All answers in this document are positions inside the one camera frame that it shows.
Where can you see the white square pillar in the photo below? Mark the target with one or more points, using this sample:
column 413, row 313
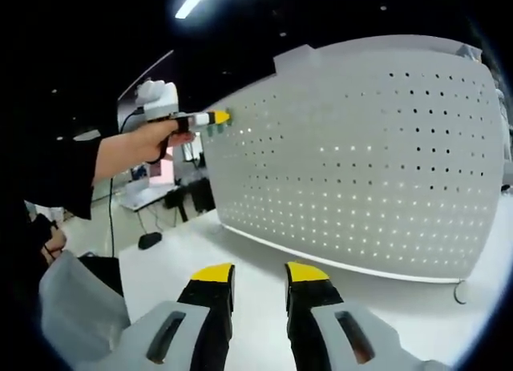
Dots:
column 294, row 58

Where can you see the person's left hand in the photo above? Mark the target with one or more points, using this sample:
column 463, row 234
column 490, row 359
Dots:
column 152, row 142

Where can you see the grey perforated mounting plate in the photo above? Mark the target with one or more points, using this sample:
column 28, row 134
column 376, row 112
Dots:
column 360, row 166

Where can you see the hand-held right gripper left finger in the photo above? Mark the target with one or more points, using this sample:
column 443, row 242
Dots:
column 160, row 339

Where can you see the black computer mouse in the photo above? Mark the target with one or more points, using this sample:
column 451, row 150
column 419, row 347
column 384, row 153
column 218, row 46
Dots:
column 150, row 240

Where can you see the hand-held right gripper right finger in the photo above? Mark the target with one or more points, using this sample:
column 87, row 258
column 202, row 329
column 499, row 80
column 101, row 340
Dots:
column 372, row 339

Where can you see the ceiling light strip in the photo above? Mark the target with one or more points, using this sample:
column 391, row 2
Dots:
column 192, row 2

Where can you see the white background desk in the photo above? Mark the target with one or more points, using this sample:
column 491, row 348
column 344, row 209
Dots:
column 144, row 194

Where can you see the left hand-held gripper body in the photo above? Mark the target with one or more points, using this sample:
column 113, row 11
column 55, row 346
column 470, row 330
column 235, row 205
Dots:
column 160, row 100

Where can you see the person in black shirt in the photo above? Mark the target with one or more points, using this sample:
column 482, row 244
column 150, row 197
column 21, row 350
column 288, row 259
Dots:
column 48, row 166

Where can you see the grey mesh office chair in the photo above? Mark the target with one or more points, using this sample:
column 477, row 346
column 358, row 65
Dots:
column 80, row 315

